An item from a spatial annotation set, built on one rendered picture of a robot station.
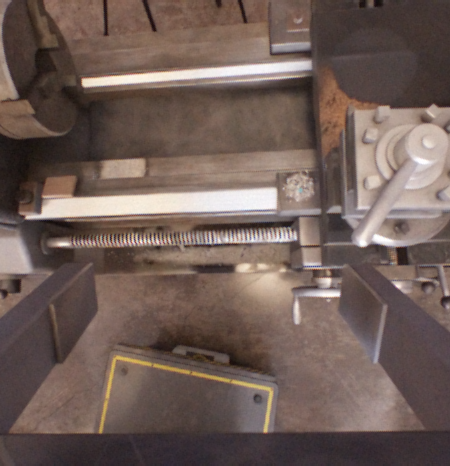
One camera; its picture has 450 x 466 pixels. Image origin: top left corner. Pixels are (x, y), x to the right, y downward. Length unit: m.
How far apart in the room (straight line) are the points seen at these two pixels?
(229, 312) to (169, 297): 0.31
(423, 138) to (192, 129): 0.68
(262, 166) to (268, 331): 1.00
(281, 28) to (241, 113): 0.24
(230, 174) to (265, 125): 0.23
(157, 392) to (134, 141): 0.96
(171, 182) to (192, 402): 0.90
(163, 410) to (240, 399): 0.31
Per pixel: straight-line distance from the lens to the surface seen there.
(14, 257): 1.09
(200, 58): 1.02
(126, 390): 1.51
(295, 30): 1.00
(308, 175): 0.83
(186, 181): 0.88
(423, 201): 0.60
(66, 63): 0.88
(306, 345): 1.71
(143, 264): 1.33
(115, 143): 1.10
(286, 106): 1.06
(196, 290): 1.69
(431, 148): 0.56
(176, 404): 1.47
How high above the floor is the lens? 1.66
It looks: 81 degrees down
